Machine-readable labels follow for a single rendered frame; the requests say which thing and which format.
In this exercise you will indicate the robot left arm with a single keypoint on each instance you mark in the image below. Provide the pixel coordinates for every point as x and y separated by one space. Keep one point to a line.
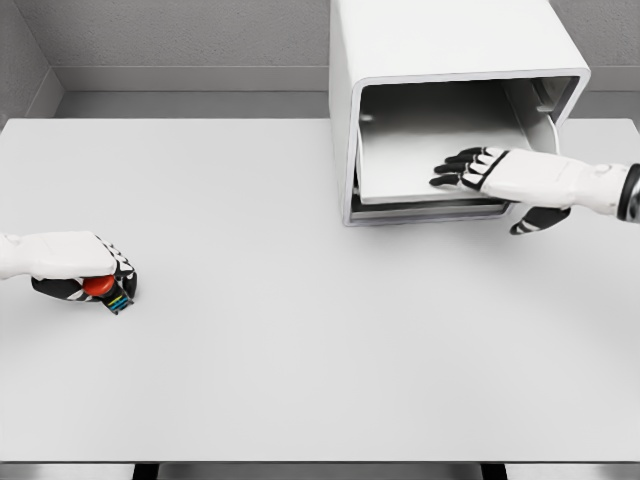
10 256

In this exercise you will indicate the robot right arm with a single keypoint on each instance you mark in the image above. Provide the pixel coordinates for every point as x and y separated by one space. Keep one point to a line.
607 190

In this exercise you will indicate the red button load switch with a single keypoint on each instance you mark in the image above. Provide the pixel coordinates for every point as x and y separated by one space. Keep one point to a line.
102 287

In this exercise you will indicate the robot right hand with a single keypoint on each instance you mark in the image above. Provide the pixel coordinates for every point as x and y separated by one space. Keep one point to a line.
520 177

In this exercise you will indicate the white tabletop storage cabinet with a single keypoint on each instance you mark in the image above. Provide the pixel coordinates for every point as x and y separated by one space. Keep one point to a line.
425 55

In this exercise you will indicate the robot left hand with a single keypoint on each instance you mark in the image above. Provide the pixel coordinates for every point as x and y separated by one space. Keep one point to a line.
75 255

